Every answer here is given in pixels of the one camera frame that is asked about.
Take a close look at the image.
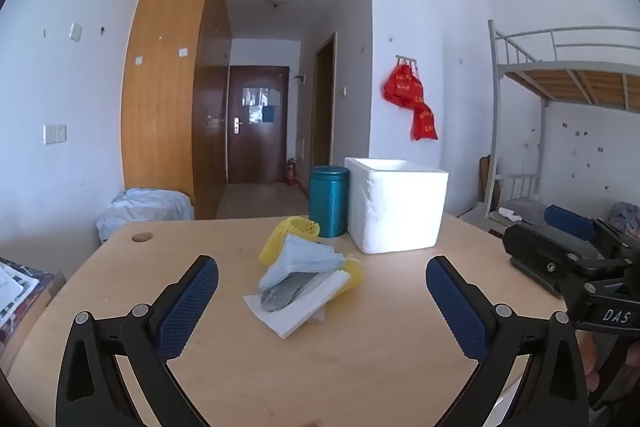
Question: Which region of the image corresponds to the light blue cloth pile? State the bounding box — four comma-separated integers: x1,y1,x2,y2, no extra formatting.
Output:
96,188,195,244

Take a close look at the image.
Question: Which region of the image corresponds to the blue face mask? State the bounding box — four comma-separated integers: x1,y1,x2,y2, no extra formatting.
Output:
259,234,347,292

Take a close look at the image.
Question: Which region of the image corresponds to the wooden side door frame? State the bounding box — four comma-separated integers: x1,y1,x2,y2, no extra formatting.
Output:
310,32,339,180

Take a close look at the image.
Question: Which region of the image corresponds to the red plastic bag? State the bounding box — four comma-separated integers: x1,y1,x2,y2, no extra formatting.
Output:
382,59,426,108
411,102,439,142

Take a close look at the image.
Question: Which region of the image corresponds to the dark brown entrance door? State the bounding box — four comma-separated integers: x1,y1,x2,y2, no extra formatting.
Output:
227,66,290,184

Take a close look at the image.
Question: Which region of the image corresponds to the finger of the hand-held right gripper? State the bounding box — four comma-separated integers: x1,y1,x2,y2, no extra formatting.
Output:
545,205,640,259
502,224,640,299

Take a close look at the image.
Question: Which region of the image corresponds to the white foam box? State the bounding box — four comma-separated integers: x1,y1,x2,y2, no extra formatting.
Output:
344,157,449,255

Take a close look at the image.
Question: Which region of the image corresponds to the pink patterned cloth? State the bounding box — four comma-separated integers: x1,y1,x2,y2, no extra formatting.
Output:
607,202,640,234

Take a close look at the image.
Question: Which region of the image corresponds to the yellow foam net sleeve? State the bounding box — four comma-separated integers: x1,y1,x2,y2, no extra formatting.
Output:
258,217,321,266
330,256,366,299

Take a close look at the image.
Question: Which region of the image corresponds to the grey metal bunk bed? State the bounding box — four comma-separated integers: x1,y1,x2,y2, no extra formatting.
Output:
487,19,640,238

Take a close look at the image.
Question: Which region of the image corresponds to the wooden wardrobe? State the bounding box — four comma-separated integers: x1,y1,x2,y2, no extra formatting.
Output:
121,0,234,221

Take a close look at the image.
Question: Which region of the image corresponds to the white tissue sheet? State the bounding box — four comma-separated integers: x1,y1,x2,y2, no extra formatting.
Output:
243,271,352,339

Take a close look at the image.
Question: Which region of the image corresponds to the grey cloth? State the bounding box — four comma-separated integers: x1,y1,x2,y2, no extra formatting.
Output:
259,274,327,312

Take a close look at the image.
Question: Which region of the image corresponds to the person's right hand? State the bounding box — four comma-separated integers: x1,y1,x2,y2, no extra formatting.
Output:
580,334,640,395

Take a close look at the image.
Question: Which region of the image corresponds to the grey mattress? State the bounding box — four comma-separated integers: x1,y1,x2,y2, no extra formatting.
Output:
492,198,552,233

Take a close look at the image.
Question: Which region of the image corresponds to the printed paper sheet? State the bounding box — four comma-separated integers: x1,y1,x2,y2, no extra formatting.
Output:
0,264,26,325

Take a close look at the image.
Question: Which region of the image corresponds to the wooden board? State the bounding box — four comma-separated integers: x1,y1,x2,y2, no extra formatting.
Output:
480,156,497,204

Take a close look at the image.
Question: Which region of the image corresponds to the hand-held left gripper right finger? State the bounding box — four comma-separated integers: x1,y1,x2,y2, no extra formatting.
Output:
425,256,591,427

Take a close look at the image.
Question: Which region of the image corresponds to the white double wall socket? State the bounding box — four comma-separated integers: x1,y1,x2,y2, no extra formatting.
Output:
43,123,68,145

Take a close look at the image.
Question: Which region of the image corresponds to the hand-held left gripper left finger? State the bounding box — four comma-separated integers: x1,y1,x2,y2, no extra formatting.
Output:
55,255,221,427

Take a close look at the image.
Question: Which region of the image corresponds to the teal tin canister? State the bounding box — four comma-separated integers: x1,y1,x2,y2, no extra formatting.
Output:
308,165,351,239

